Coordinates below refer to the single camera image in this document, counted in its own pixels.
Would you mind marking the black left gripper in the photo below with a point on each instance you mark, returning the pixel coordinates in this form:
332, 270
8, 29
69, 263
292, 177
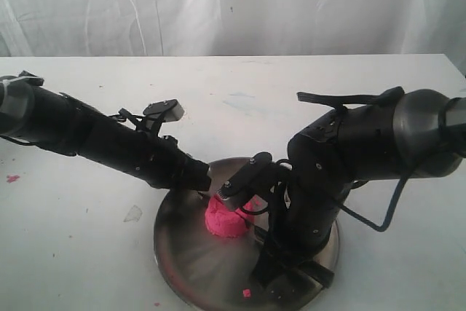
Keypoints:
163, 165

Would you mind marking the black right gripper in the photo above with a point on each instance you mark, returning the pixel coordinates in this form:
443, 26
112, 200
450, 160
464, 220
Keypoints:
301, 215

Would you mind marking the black knife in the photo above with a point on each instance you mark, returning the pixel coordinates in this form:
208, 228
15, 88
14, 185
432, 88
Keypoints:
307, 268

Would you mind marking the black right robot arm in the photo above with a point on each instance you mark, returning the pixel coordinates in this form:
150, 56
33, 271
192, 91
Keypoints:
396, 135

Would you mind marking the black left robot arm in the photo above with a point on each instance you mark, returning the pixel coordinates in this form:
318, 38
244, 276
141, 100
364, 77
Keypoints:
129, 143

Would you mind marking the round stainless steel plate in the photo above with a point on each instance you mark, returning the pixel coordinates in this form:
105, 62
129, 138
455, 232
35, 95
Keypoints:
209, 272

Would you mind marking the clear tape piece lower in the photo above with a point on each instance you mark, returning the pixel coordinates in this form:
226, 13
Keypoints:
133, 215

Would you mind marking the pink dough crumb on table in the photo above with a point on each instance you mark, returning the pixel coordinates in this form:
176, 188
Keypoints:
12, 178

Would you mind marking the white backdrop curtain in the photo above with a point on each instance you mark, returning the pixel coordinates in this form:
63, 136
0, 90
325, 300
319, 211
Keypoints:
232, 27

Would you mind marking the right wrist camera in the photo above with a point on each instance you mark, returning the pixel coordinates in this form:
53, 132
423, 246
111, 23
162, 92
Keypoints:
254, 177

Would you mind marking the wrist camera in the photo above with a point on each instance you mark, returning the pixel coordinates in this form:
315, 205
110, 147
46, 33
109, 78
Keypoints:
168, 110
254, 177

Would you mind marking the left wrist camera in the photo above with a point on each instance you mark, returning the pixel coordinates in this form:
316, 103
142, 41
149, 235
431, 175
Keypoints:
168, 110

